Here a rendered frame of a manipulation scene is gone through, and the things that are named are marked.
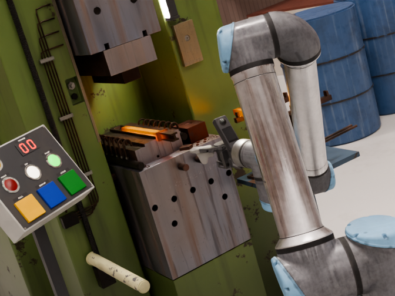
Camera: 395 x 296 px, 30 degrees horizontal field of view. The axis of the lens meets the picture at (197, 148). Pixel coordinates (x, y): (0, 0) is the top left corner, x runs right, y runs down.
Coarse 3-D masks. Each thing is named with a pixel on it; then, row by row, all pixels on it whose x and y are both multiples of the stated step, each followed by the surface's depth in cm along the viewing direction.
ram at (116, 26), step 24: (72, 0) 256; (96, 0) 260; (120, 0) 264; (144, 0) 269; (72, 24) 264; (96, 24) 261; (120, 24) 265; (144, 24) 270; (72, 48) 272; (96, 48) 261
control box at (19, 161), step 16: (16, 144) 239; (32, 144) 243; (48, 144) 247; (0, 160) 232; (16, 160) 236; (32, 160) 240; (64, 160) 248; (0, 176) 229; (16, 176) 233; (48, 176) 240; (80, 176) 248; (0, 192) 226; (16, 192) 229; (32, 192) 233; (64, 192) 240; (80, 192) 244; (0, 208) 225; (16, 208) 226; (48, 208) 233; (64, 208) 241; (0, 224) 228; (16, 224) 224; (32, 224) 226; (16, 240) 227
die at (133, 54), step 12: (144, 36) 271; (120, 48) 266; (132, 48) 268; (144, 48) 271; (84, 60) 281; (96, 60) 271; (108, 60) 264; (120, 60) 267; (132, 60) 269; (144, 60) 271; (84, 72) 285; (96, 72) 275; (108, 72) 266; (120, 72) 267
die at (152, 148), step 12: (108, 132) 311; (120, 132) 303; (132, 132) 294; (120, 144) 288; (132, 144) 283; (144, 144) 274; (156, 144) 277; (168, 144) 280; (180, 144) 282; (132, 156) 276; (144, 156) 275; (156, 156) 278
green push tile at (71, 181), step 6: (66, 174) 244; (72, 174) 245; (60, 180) 241; (66, 180) 242; (72, 180) 244; (78, 180) 245; (66, 186) 241; (72, 186) 243; (78, 186) 244; (84, 186) 246; (72, 192) 241
